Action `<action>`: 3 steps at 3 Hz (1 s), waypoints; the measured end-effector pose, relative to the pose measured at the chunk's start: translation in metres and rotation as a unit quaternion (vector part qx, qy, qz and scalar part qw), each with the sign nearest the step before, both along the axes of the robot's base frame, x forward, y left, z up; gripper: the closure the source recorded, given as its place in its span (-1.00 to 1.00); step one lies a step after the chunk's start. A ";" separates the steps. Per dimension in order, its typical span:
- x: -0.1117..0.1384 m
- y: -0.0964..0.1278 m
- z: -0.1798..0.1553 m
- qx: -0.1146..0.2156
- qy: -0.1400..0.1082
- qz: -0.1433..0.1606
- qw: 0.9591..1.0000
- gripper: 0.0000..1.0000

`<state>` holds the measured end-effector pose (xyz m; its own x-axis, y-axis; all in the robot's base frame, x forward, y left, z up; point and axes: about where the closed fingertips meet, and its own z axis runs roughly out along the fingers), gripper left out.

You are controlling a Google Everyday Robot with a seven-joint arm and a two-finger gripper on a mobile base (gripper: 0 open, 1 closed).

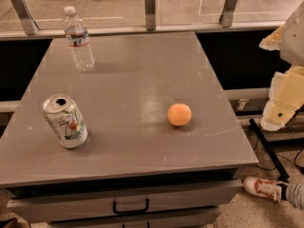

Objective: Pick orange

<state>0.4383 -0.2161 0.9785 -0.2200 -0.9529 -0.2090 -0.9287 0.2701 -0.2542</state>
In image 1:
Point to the metal railing post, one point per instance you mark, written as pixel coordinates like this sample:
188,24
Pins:
150,14
227,15
28,24

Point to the grey cabinet drawer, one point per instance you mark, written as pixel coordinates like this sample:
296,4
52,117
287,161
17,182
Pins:
99,204

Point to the clear plastic water bottle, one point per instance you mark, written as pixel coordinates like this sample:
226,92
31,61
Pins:
78,40

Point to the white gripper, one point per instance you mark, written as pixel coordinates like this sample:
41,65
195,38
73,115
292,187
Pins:
294,37

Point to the metal railing post right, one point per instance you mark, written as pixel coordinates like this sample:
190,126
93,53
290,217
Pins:
227,15

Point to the metal railing post left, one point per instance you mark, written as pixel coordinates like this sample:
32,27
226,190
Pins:
28,24

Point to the metal railing post middle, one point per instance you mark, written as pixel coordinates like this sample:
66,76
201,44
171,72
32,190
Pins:
150,14

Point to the black drawer handle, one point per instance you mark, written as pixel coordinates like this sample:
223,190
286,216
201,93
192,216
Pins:
131,208

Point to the lower cabinet drawer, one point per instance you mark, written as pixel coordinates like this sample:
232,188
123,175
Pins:
195,217

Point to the white red sneaker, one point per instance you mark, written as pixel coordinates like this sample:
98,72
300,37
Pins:
270,189

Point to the orange fruit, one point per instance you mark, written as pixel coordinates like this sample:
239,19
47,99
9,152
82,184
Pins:
179,114

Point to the grey trouser leg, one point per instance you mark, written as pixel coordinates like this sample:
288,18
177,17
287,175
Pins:
294,194

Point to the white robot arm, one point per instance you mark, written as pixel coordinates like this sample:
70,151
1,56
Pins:
289,39

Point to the white green soda can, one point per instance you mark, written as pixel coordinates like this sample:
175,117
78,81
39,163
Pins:
66,120

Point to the black stand leg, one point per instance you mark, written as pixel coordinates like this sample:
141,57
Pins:
267,146

